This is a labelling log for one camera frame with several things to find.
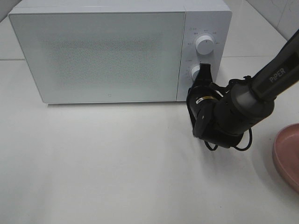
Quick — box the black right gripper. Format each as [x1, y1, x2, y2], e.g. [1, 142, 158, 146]
[186, 63, 224, 140]

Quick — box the pink round plate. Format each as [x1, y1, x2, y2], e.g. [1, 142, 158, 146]
[272, 123, 299, 193]

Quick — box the white microwave door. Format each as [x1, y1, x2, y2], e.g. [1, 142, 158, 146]
[9, 12, 185, 104]

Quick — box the lower white timer knob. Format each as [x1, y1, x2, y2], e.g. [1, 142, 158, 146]
[190, 65, 200, 81]

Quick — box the upper white power knob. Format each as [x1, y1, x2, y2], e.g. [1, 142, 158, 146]
[195, 34, 214, 55]

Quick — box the white microwave oven body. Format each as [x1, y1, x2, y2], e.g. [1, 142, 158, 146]
[8, 0, 232, 102]

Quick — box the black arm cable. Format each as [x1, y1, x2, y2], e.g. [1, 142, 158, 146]
[203, 127, 253, 152]

